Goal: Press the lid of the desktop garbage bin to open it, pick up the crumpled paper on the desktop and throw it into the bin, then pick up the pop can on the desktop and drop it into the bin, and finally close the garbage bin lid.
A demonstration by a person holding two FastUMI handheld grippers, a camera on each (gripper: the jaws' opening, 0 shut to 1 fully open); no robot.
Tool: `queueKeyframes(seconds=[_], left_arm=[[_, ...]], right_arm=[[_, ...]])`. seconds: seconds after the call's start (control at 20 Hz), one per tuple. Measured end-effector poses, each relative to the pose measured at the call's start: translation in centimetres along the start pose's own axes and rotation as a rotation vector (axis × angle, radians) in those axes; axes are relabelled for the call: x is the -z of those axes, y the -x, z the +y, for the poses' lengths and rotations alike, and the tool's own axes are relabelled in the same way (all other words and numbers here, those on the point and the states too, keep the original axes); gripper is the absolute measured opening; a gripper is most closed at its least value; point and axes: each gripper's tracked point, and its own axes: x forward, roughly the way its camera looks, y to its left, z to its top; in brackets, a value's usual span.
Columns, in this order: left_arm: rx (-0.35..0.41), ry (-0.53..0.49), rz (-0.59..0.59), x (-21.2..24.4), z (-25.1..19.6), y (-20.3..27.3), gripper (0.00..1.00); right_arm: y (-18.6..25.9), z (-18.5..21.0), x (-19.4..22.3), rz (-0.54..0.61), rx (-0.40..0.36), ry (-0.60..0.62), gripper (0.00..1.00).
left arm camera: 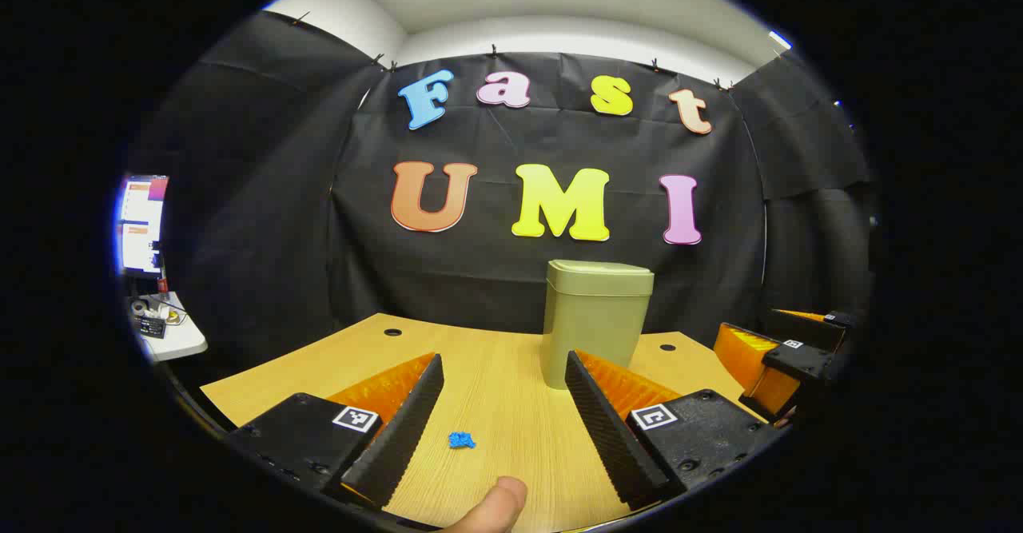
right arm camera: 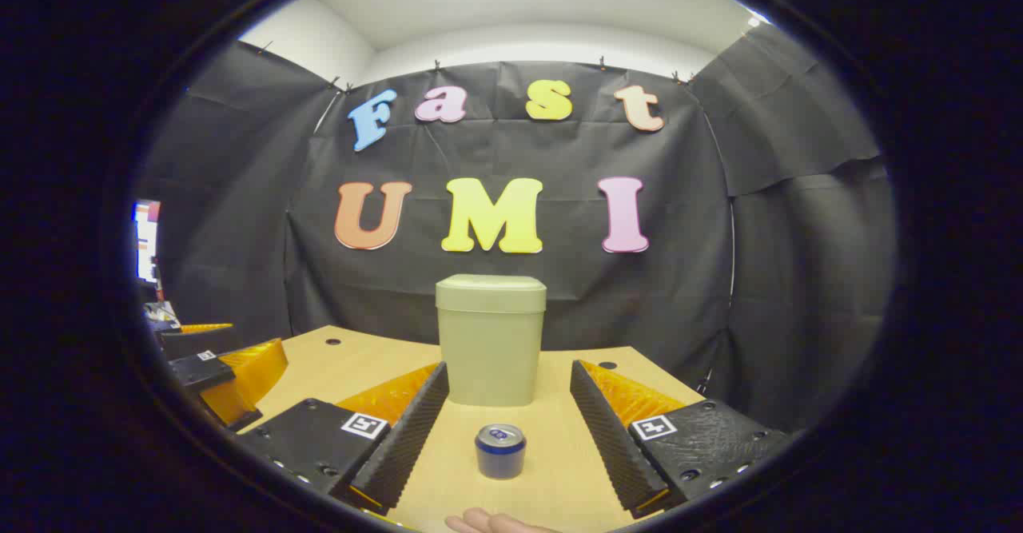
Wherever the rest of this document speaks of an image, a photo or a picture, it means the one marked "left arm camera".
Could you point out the green desktop garbage bin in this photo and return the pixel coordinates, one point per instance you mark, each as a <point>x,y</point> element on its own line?
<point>591,317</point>

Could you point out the computer monitor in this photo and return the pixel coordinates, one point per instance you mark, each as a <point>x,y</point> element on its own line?
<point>142,221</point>

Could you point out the wooden desktop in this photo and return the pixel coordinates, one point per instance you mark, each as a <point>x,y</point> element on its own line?
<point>495,389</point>

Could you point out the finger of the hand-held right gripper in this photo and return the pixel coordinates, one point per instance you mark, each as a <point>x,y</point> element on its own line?
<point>803,316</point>
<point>747,357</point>

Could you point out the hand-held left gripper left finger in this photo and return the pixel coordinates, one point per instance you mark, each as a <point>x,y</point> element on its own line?
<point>404,429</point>

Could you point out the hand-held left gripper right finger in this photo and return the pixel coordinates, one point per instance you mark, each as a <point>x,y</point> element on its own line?
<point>607,429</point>

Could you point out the blue paper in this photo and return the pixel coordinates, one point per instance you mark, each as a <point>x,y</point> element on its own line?
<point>461,439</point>

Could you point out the small black device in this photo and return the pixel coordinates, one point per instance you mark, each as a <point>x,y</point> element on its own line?
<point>150,327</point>

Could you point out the white side table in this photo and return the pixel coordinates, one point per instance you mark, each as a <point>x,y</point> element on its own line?
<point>180,341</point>

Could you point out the black backdrop cloth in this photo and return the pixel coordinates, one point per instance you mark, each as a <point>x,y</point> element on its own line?
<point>519,277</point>

